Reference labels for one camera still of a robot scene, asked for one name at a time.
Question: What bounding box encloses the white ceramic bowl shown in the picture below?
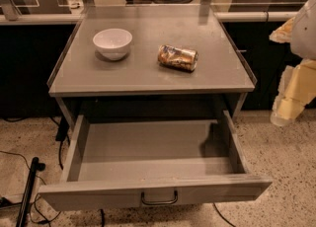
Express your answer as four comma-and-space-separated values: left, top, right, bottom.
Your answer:
93, 29, 132, 60

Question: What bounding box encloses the black drawer handle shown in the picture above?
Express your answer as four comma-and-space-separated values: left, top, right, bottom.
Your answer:
140, 190, 178, 206

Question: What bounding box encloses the black pole stand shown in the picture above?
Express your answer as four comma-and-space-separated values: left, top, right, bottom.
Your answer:
16, 157, 44, 227

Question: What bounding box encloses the black floor cable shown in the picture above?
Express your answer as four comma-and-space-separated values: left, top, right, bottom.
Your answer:
0, 150, 63, 225

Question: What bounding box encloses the grey cabinet table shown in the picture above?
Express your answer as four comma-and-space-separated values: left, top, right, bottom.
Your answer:
49, 4, 256, 125

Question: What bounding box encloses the grey top drawer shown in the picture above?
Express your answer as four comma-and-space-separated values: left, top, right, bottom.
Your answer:
39, 112, 272, 211

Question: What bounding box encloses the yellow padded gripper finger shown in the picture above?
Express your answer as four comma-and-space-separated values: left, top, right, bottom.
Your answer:
271, 59, 316, 126

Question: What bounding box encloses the crushed gold drink can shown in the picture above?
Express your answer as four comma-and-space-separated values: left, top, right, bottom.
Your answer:
158, 44, 198, 72

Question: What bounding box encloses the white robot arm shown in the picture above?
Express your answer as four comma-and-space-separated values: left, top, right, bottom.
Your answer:
270, 0, 316, 126

